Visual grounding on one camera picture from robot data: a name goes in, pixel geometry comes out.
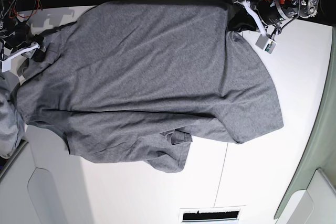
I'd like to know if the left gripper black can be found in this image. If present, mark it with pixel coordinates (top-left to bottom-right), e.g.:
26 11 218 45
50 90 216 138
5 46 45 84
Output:
227 0 301 34

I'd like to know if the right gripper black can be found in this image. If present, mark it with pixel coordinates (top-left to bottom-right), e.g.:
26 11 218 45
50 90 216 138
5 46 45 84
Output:
1 24 46 63

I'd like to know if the grey t-shirt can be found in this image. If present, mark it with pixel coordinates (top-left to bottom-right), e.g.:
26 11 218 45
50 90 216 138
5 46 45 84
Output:
15 0 284 173

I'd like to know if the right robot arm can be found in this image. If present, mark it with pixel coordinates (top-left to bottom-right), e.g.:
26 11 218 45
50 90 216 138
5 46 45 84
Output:
1 0 45 63

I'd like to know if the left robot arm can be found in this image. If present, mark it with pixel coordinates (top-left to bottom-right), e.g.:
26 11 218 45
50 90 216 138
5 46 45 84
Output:
228 0 319 38

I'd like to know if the grey clothes pile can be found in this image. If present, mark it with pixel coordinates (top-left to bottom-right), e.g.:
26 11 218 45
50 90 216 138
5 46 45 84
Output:
1 72 25 159

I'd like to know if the white bin left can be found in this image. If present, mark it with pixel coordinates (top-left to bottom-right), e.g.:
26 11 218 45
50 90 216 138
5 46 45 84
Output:
0 141 66 224

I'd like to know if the white bin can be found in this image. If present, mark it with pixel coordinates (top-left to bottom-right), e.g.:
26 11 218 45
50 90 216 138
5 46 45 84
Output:
0 141 66 224
276 168 335 224

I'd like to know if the white bin right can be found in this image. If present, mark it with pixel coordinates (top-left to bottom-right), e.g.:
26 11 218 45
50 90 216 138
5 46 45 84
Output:
276 168 335 224

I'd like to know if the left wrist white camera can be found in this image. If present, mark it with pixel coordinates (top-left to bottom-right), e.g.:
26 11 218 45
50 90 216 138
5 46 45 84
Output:
255 35 277 54

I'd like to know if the wrist white camera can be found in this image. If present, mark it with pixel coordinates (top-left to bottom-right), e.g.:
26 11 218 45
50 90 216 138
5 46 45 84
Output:
255 35 277 54
1 59 12 73

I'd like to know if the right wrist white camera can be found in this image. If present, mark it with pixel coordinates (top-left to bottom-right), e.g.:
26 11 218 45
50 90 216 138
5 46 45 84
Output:
1 59 12 73

